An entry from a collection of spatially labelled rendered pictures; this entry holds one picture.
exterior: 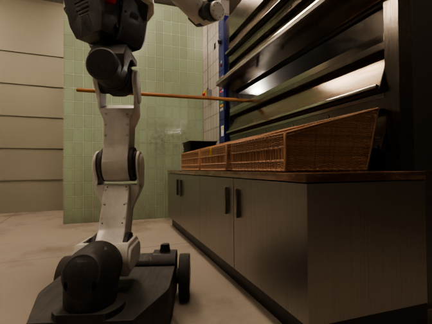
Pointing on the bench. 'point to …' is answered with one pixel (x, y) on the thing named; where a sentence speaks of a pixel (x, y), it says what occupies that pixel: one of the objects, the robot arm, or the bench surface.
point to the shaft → (175, 96)
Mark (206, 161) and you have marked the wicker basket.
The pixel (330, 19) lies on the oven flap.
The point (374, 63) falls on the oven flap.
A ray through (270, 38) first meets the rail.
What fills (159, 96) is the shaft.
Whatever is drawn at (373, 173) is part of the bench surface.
